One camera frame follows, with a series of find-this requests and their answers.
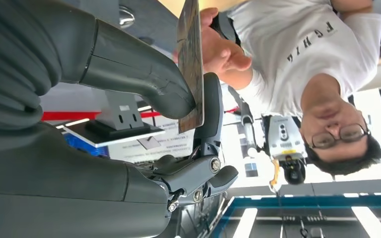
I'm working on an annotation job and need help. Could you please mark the chrome round base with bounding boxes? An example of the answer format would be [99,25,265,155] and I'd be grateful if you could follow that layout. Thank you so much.
[118,4,136,29]

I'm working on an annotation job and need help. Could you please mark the red barrier belt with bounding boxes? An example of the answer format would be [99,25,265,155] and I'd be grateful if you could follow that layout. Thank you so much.
[41,107,241,122]

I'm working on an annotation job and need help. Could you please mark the person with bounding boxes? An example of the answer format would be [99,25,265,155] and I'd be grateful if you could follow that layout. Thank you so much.
[199,0,381,177]

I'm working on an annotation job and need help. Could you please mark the silver camera on tripod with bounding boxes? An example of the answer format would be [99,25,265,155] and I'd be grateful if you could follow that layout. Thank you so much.
[262,114,309,185]

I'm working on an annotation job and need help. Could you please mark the blue panel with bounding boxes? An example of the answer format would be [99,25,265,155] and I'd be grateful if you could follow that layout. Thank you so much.
[63,133,110,158]

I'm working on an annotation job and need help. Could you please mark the grey kiosk stand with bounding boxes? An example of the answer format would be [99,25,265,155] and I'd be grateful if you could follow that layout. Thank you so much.
[56,89,167,149]

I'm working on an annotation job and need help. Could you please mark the orange cable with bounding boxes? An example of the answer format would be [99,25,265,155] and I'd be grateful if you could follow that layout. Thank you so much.
[268,158,281,194]

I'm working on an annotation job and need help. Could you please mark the white printed sign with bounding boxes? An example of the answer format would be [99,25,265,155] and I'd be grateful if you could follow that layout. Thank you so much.
[107,117,196,163]

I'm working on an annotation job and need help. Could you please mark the eyeglasses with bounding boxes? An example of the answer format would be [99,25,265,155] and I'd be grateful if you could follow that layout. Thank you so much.
[309,123,370,150]

